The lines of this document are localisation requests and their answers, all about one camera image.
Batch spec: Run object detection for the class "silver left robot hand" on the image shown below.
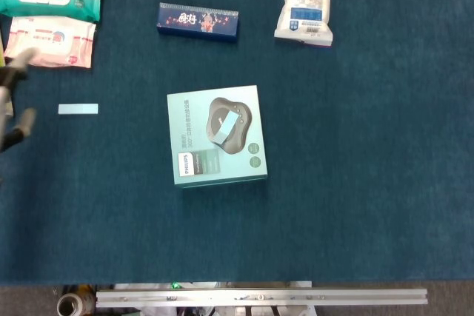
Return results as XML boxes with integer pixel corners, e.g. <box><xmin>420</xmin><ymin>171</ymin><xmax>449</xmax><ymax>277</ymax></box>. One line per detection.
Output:
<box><xmin>0</xmin><ymin>47</ymin><xmax>39</xmax><ymax>153</ymax></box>

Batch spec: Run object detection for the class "small curved light strip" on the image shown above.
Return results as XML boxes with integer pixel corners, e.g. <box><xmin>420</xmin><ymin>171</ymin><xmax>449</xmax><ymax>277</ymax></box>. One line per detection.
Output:
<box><xmin>213</xmin><ymin>110</ymin><xmax>241</xmax><ymax>146</ymax></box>

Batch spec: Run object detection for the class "small light blue strip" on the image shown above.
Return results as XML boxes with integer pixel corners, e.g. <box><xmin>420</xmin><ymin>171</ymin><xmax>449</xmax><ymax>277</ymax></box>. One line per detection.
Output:
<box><xmin>58</xmin><ymin>103</ymin><xmax>99</xmax><ymax>115</ymax></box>

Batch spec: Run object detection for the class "green Philips speaker box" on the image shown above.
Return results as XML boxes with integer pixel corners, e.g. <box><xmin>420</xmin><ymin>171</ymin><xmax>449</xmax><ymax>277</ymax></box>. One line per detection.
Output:
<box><xmin>166</xmin><ymin>84</ymin><xmax>268</xmax><ymax>189</ymax></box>

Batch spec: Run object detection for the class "dark blue printed box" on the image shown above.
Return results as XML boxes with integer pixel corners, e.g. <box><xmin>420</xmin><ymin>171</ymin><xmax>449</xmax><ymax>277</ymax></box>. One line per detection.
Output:
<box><xmin>156</xmin><ymin>1</ymin><xmax>240</xmax><ymax>44</ymax></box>

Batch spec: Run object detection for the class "yellow printed tube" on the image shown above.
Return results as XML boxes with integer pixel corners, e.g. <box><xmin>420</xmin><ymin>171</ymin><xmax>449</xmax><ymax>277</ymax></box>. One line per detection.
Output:
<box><xmin>0</xmin><ymin>30</ymin><xmax>15</xmax><ymax>118</ymax></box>

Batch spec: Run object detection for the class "pink wet wipes pack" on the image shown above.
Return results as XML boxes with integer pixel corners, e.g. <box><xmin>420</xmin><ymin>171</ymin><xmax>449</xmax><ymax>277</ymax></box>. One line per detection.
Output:
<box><xmin>3</xmin><ymin>16</ymin><xmax>98</xmax><ymax>70</ymax></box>

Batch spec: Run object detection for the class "brown tape roll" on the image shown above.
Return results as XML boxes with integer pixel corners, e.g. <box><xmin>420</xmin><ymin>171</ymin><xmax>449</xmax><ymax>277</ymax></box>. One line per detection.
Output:
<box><xmin>56</xmin><ymin>292</ymin><xmax>90</xmax><ymax>316</ymax></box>

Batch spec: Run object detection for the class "white and blue snack bag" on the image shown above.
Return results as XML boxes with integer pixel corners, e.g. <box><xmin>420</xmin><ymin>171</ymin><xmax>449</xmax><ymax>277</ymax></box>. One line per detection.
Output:
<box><xmin>273</xmin><ymin>0</ymin><xmax>335</xmax><ymax>48</ymax></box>

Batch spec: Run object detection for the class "aluminium profile rail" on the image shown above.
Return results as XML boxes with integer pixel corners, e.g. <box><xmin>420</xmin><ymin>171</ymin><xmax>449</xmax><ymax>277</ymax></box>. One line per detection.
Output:
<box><xmin>96</xmin><ymin>286</ymin><xmax>430</xmax><ymax>309</ymax></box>

